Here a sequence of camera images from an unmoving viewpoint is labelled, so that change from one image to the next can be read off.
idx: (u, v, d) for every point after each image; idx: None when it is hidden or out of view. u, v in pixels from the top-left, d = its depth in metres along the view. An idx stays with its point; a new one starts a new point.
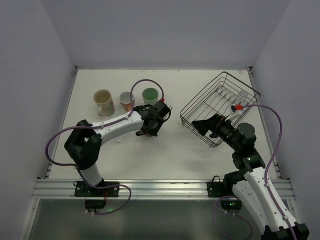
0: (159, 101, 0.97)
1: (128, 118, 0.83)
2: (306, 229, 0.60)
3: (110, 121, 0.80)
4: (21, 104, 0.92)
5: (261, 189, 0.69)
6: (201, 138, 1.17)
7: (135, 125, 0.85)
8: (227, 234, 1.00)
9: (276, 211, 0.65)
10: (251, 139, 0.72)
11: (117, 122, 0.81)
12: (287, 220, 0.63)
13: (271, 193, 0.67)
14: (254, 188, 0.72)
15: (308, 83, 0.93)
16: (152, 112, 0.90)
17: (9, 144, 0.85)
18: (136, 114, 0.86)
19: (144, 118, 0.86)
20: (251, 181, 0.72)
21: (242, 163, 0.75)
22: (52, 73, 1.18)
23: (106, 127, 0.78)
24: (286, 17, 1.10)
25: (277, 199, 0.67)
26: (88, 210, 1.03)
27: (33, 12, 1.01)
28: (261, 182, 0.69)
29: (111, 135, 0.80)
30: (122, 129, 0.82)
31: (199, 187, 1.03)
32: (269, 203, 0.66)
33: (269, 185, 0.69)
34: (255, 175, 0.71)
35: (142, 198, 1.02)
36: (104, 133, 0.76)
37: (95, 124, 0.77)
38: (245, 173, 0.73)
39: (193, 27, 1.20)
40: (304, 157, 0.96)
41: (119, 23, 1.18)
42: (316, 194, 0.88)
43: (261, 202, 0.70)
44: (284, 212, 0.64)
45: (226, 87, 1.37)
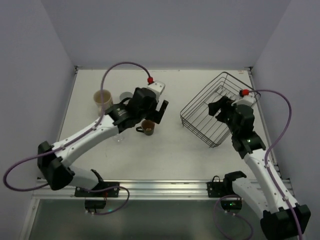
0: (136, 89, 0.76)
1: (95, 128, 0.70)
2: (306, 210, 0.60)
3: (73, 138, 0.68)
4: (20, 104, 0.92)
5: (260, 170, 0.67)
6: (201, 138, 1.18)
7: (108, 133, 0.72)
8: (228, 234, 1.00)
9: (275, 192, 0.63)
10: (250, 119, 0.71)
11: (82, 136, 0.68)
12: (287, 200, 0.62)
13: (271, 174, 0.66)
14: (253, 170, 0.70)
15: (308, 83, 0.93)
16: (129, 110, 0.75)
17: (9, 144, 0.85)
18: (107, 119, 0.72)
19: (117, 123, 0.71)
20: (251, 163, 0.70)
21: (242, 145, 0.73)
22: (52, 73, 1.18)
23: (68, 146, 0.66)
24: (286, 17, 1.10)
25: (277, 179, 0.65)
26: (88, 210, 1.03)
27: (33, 12, 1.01)
28: (261, 163, 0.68)
29: (78, 153, 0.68)
30: (91, 142, 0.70)
31: (199, 187, 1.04)
32: (268, 185, 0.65)
33: (269, 166, 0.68)
34: (254, 156, 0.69)
35: (142, 198, 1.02)
36: (66, 154, 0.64)
37: (55, 145, 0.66)
38: (244, 156, 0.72)
39: (193, 27, 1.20)
40: (304, 157, 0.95)
41: (119, 23, 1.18)
42: (316, 193, 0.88)
43: (261, 184, 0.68)
44: (284, 193, 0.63)
45: (226, 87, 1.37)
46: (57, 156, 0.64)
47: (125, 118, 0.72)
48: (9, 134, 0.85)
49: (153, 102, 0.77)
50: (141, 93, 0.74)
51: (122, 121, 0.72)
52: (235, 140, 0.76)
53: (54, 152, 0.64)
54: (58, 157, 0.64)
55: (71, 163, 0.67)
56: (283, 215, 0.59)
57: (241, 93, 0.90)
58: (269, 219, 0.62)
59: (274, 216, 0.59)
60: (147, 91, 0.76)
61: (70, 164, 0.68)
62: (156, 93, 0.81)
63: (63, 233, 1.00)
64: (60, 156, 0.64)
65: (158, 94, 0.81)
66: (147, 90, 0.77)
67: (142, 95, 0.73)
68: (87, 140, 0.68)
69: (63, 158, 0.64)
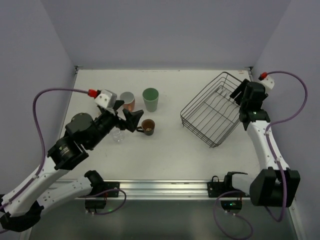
0: (77, 116, 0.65)
1: (37, 176, 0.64)
2: (296, 175, 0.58)
3: (18, 190, 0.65)
4: (21, 105, 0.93)
5: (259, 135, 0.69)
6: (201, 138, 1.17)
7: (54, 176, 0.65)
8: (229, 233, 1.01)
9: (269, 155, 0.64)
10: (259, 93, 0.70)
11: (26, 187, 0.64)
12: (278, 162, 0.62)
13: (268, 139, 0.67)
14: (253, 137, 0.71)
15: (307, 83, 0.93)
16: (71, 145, 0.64)
17: (9, 144, 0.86)
18: (51, 162, 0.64)
19: (58, 167, 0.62)
20: (252, 130, 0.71)
21: (247, 116, 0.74)
22: (52, 74, 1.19)
23: (14, 199, 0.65)
24: (287, 17, 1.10)
25: (273, 146, 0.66)
26: (88, 210, 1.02)
27: (33, 13, 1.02)
28: (261, 130, 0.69)
29: (29, 201, 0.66)
30: (38, 191, 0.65)
31: (199, 187, 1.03)
32: (263, 148, 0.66)
33: (269, 133, 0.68)
34: (256, 123, 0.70)
35: (142, 198, 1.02)
36: (14, 209, 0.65)
37: (4, 199, 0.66)
38: (248, 126, 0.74)
39: (193, 27, 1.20)
40: (304, 157, 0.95)
41: (119, 23, 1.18)
42: (316, 194, 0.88)
43: (258, 150, 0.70)
44: (277, 155, 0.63)
45: (226, 87, 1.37)
46: (6, 213, 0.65)
47: (66, 159, 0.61)
48: (10, 135, 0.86)
49: (99, 128, 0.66)
50: (72, 127, 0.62)
51: (63, 163, 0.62)
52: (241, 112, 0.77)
53: (2, 208, 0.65)
54: (7, 213, 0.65)
55: (27, 209, 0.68)
56: (271, 173, 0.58)
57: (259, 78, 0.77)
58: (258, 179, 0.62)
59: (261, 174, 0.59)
60: (78, 122, 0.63)
61: (25, 211, 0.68)
62: (108, 108, 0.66)
63: (63, 232, 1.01)
64: (8, 212, 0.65)
65: (109, 109, 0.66)
66: (78, 117, 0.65)
67: (72, 130, 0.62)
68: (29, 192, 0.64)
69: (11, 213, 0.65)
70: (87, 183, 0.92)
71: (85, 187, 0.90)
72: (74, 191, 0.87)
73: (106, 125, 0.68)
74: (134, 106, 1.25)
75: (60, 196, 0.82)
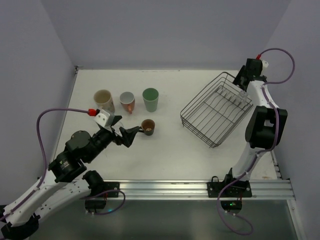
0: (76, 134, 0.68)
1: (38, 188, 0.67)
2: (285, 112, 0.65)
3: (20, 200, 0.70)
4: (21, 105, 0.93)
5: (255, 87, 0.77)
6: (201, 138, 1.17)
7: (54, 189, 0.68)
8: (236, 228, 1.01)
9: (262, 100, 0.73)
10: (257, 61, 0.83)
11: (28, 198, 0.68)
12: (271, 103, 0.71)
13: (263, 90, 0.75)
14: (252, 94, 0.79)
15: (307, 84, 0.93)
16: (72, 161, 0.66)
17: (9, 144, 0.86)
18: (52, 175, 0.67)
19: (57, 180, 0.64)
20: (251, 87, 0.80)
21: (248, 78, 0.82)
22: (52, 74, 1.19)
23: (16, 210, 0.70)
24: (287, 17, 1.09)
25: (268, 95, 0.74)
26: (88, 210, 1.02)
27: (33, 13, 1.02)
28: (258, 86, 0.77)
29: (30, 211, 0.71)
30: (38, 202, 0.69)
31: (199, 187, 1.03)
32: (258, 95, 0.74)
33: (264, 87, 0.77)
34: (255, 81, 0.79)
35: (141, 198, 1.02)
36: (15, 218, 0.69)
37: (6, 209, 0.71)
38: (249, 87, 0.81)
39: (193, 27, 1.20)
40: (304, 157, 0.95)
41: (119, 23, 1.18)
42: (316, 194, 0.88)
43: (254, 101, 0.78)
44: (269, 99, 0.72)
45: (226, 87, 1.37)
46: (8, 222, 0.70)
47: (65, 172, 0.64)
48: (10, 135, 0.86)
49: (96, 144, 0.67)
50: (72, 144, 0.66)
51: (62, 177, 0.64)
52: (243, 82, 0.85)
53: (4, 218, 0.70)
54: (9, 222, 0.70)
55: (27, 218, 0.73)
56: (263, 108, 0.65)
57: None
58: (252, 118, 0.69)
59: (254, 110, 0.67)
60: (77, 139, 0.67)
61: (26, 220, 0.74)
62: (106, 127, 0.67)
63: (63, 232, 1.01)
64: (10, 222, 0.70)
65: (106, 127, 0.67)
66: (78, 135, 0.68)
67: (72, 146, 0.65)
68: (30, 202, 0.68)
69: (13, 223, 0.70)
70: (85, 186, 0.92)
71: (82, 190, 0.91)
72: (72, 195, 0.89)
73: (104, 140, 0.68)
74: (134, 106, 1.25)
75: (57, 204, 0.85)
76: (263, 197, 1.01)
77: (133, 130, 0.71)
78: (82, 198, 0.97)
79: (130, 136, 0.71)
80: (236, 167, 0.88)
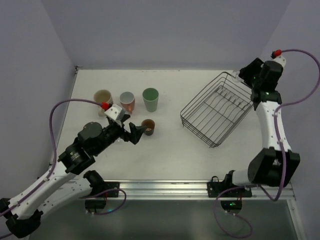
0: (87, 126, 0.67)
1: (48, 179, 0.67)
2: (297, 158, 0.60)
3: (28, 191, 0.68)
4: (21, 105, 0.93)
5: (267, 117, 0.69)
6: (201, 138, 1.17)
7: (63, 181, 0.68)
8: (232, 232, 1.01)
9: (273, 135, 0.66)
10: (275, 73, 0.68)
11: (36, 188, 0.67)
12: (281, 143, 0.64)
13: (275, 122, 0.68)
14: (261, 118, 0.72)
15: (307, 84, 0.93)
16: (82, 153, 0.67)
17: (9, 144, 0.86)
18: (62, 166, 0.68)
19: (68, 171, 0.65)
20: (261, 110, 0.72)
21: (258, 96, 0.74)
22: (52, 74, 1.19)
23: (23, 201, 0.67)
24: (287, 18, 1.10)
25: (279, 127, 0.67)
26: (88, 210, 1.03)
27: (33, 13, 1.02)
28: (270, 111, 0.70)
29: (37, 204, 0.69)
30: (46, 194, 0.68)
31: (199, 187, 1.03)
32: (269, 129, 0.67)
33: (277, 115, 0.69)
34: (266, 104, 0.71)
35: (142, 198, 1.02)
36: (21, 211, 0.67)
37: (11, 201, 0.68)
38: (258, 106, 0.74)
39: (192, 28, 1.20)
40: (303, 157, 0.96)
41: (119, 23, 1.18)
42: (316, 195, 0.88)
43: (263, 130, 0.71)
44: (281, 137, 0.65)
45: (226, 87, 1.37)
46: (13, 214, 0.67)
47: (76, 163, 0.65)
48: (9, 134, 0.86)
49: (106, 138, 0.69)
50: (84, 134, 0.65)
51: (73, 167, 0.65)
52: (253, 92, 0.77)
53: (9, 210, 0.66)
54: (14, 214, 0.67)
55: (31, 213, 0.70)
56: (272, 152, 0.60)
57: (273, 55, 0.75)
58: (258, 157, 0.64)
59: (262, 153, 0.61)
60: (89, 130, 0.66)
61: (30, 214, 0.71)
62: (117, 121, 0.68)
63: (63, 232, 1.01)
64: (15, 214, 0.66)
65: (117, 121, 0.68)
66: (90, 125, 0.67)
67: (84, 137, 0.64)
68: (39, 193, 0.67)
69: (19, 215, 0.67)
70: (86, 185, 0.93)
71: (84, 188, 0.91)
72: (73, 193, 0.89)
73: (113, 135, 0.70)
74: (134, 106, 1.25)
75: (60, 199, 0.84)
76: (262, 197, 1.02)
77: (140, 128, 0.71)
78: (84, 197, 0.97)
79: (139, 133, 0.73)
80: (237, 177, 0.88)
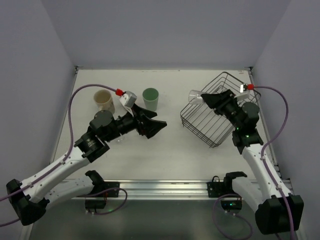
0: (99, 115, 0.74)
1: (64, 162, 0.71)
2: (299, 201, 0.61)
3: (42, 173, 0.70)
4: (21, 105, 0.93)
5: (257, 162, 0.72)
6: (201, 138, 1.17)
7: (77, 166, 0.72)
8: (228, 234, 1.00)
9: (269, 182, 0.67)
10: (254, 119, 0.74)
11: (52, 171, 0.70)
12: (280, 189, 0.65)
13: (266, 165, 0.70)
14: (250, 161, 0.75)
15: (307, 84, 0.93)
16: (97, 141, 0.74)
17: (9, 144, 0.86)
18: (77, 151, 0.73)
19: (85, 155, 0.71)
20: (248, 155, 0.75)
21: (240, 140, 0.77)
22: (52, 74, 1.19)
23: (37, 183, 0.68)
24: (287, 17, 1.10)
25: (272, 170, 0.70)
26: (88, 210, 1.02)
27: (33, 13, 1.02)
28: (257, 155, 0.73)
29: (49, 186, 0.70)
30: (60, 177, 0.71)
31: (199, 187, 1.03)
32: (263, 175, 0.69)
33: (265, 158, 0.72)
34: (252, 148, 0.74)
35: (142, 197, 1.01)
36: (34, 192, 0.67)
37: (24, 183, 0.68)
38: (243, 150, 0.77)
39: (193, 27, 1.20)
40: (304, 157, 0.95)
41: (119, 23, 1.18)
42: (316, 194, 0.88)
43: (256, 175, 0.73)
44: (277, 182, 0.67)
45: (226, 87, 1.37)
46: (25, 195, 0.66)
47: (92, 149, 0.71)
48: (9, 135, 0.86)
49: (118, 128, 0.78)
50: (95, 123, 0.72)
51: (89, 153, 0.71)
52: (234, 133, 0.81)
53: (22, 191, 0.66)
54: (26, 195, 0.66)
55: (39, 199, 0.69)
56: (276, 202, 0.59)
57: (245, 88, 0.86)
58: (262, 206, 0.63)
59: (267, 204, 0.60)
60: (100, 119, 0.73)
61: (40, 198, 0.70)
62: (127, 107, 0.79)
63: (63, 232, 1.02)
64: (28, 195, 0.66)
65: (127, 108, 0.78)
66: (100, 115, 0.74)
67: (96, 125, 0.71)
68: (55, 175, 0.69)
69: (32, 196, 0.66)
70: (89, 182, 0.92)
71: (87, 184, 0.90)
72: (76, 188, 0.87)
73: (126, 126, 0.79)
74: None
75: (66, 190, 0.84)
76: None
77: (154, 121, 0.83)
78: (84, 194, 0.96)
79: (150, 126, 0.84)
80: (239, 189, 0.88)
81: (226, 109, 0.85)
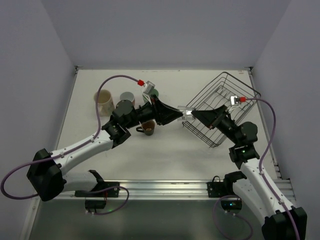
0: (123, 103, 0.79)
1: (93, 139, 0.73)
2: (303, 213, 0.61)
3: (73, 146, 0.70)
4: (21, 106, 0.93)
5: (256, 177, 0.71)
6: (201, 138, 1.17)
7: (104, 146, 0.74)
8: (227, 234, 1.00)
9: (272, 197, 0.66)
10: (252, 140, 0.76)
11: (81, 146, 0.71)
12: (283, 203, 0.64)
13: (266, 180, 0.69)
14: (249, 176, 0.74)
15: (308, 84, 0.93)
16: (121, 128, 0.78)
17: (9, 144, 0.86)
18: (104, 133, 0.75)
19: (112, 137, 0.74)
20: (247, 171, 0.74)
21: (238, 156, 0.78)
22: (52, 74, 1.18)
23: (67, 154, 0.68)
24: (287, 17, 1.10)
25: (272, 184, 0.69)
26: (88, 210, 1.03)
27: (33, 12, 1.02)
28: (255, 171, 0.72)
29: (77, 161, 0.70)
30: (87, 153, 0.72)
31: (199, 187, 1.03)
32: (264, 191, 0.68)
33: (263, 173, 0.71)
34: (249, 164, 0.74)
35: (142, 198, 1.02)
36: (64, 162, 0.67)
37: (54, 152, 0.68)
38: (241, 166, 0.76)
39: (193, 27, 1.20)
40: (304, 157, 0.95)
41: (119, 23, 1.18)
42: (315, 195, 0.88)
43: (258, 191, 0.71)
44: (279, 196, 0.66)
45: (226, 87, 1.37)
46: (56, 164, 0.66)
47: (116, 135, 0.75)
48: (9, 136, 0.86)
49: (138, 116, 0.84)
50: (118, 112, 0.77)
51: (114, 137, 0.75)
52: (231, 150, 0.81)
53: (53, 159, 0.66)
54: (57, 164, 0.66)
55: (63, 173, 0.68)
56: (279, 217, 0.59)
57: (237, 101, 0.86)
58: (269, 223, 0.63)
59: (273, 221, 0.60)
60: (122, 108, 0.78)
61: (66, 172, 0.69)
62: (145, 95, 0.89)
63: (63, 233, 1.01)
64: (59, 164, 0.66)
65: (146, 95, 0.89)
66: (122, 104, 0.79)
67: (118, 114, 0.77)
68: (84, 151, 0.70)
69: (62, 165, 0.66)
70: (93, 178, 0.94)
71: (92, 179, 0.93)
72: (85, 179, 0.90)
73: (145, 114, 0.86)
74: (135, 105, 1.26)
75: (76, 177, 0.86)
76: None
77: (169, 107, 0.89)
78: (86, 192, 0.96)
79: (166, 112, 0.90)
80: (241, 194, 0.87)
81: (221, 125, 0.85)
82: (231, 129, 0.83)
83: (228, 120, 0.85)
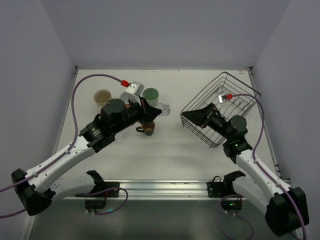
0: (112, 102, 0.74)
1: (69, 151, 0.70)
2: (301, 192, 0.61)
3: (48, 163, 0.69)
4: (21, 105, 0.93)
5: (251, 166, 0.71)
6: (201, 138, 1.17)
7: (83, 155, 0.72)
8: (228, 234, 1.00)
9: (268, 181, 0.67)
10: (243, 132, 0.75)
11: (56, 161, 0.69)
12: (280, 185, 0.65)
13: (261, 167, 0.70)
14: (244, 167, 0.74)
15: (309, 83, 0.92)
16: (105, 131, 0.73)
17: (8, 144, 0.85)
18: (82, 140, 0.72)
19: (91, 145, 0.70)
20: (241, 162, 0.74)
21: (232, 150, 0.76)
22: (52, 74, 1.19)
23: (42, 172, 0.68)
24: (287, 17, 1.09)
25: (267, 170, 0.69)
26: (88, 210, 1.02)
27: (32, 11, 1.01)
28: (250, 160, 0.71)
29: (55, 176, 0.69)
30: (64, 167, 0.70)
31: (198, 187, 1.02)
32: (261, 177, 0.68)
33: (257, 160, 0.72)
34: (243, 155, 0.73)
35: (142, 198, 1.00)
36: (39, 182, 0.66)
37: (29, 172, 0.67)
38: (236, 159, 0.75)
39: (193, 26, 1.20)
40: (304, 156, 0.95)
41: (119, 23, 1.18)
42: (315, 195, 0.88)
43: (254, 178, 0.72)
44: (275, 179, 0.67)
45: (226, 87, 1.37)
46: (30, 185, 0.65)
47: (97, 139, 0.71)
48: (9, 135, 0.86)
49: (128, 117, 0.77)
50: (107, 110, 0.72)
51: (94, 142, 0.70)
52: (224, 145, 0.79)
53: (27, 180, 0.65)
54: (31, 185, 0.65)
55: (43, 190, 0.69)
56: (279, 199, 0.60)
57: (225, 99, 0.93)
58: (270, 208, 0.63)
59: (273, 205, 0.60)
60: (112, 105, 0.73)
61: (46, 188, 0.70)
62: (135, 95, 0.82)
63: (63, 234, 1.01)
64: (33, 184, 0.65)
65: (136, 96, 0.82)
66: (113, 102, 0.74)
67: (107, 111, 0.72)
68: (59, 166, 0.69)
69: (37, 186, 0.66)
70: (90, 181, 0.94)
71: (89, 183, 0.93)
72: (80, 184, 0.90)
73: (133, 116, 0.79)
74: None
75: (70, 185, 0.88)
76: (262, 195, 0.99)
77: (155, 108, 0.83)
78: (84, 194, 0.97)
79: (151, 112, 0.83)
80: (240, 190, 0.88)
81: (212, 122, 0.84)
82: (222, 125, 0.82)
83: (218, 117, 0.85)
